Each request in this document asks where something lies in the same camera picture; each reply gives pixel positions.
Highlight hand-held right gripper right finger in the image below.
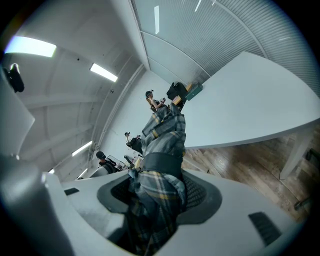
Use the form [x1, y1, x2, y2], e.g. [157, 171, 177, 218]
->
[154, 168, 309, 256]

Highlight green box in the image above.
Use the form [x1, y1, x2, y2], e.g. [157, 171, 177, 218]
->
[184, 83, 204, 102]

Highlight white table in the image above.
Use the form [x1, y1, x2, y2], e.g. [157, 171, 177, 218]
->
[183, 51, 320, 180]

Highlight plaid folding umbrella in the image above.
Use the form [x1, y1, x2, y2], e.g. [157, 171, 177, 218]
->
[126, 102, 188, 256]

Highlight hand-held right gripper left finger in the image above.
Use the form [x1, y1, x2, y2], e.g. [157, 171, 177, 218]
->
[61, 171, 136, 241]

